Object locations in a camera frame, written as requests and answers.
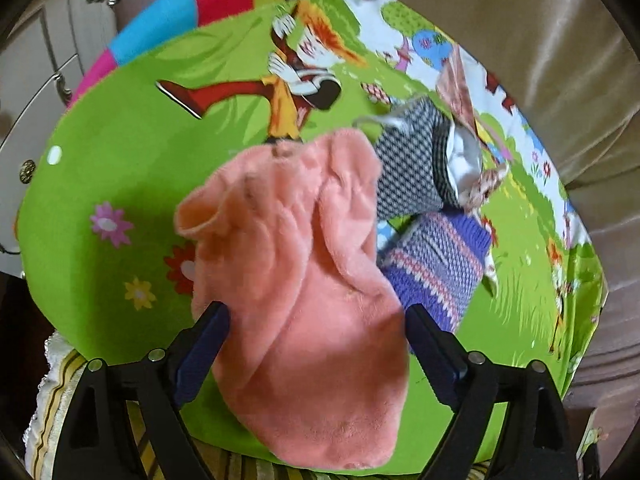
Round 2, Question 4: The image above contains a green cartoon printed blanket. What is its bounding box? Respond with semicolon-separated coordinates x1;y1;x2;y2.
14;0;609;472

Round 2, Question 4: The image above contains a pink fluffy sock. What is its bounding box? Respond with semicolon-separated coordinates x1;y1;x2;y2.
174;127;412;474

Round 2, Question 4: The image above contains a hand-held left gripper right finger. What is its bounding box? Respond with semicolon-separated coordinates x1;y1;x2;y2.
404;304;592;480

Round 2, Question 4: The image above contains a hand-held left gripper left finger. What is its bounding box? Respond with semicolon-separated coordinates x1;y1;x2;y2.
57;301;232;480

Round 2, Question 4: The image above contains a white dresser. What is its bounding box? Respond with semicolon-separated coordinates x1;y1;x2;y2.
0;0;123;273

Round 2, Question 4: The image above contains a pink patterned cloth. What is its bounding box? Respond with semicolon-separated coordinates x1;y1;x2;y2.
434;44;512;211

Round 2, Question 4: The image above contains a black white houndstooth pouch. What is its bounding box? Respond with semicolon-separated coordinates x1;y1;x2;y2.
352;97;487;222

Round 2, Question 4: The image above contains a striped gold cushion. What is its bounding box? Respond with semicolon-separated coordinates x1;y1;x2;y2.
24;334;501;480

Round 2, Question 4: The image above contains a purple striped knitted pouch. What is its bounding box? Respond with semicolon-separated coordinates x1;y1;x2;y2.
379;210;495;337

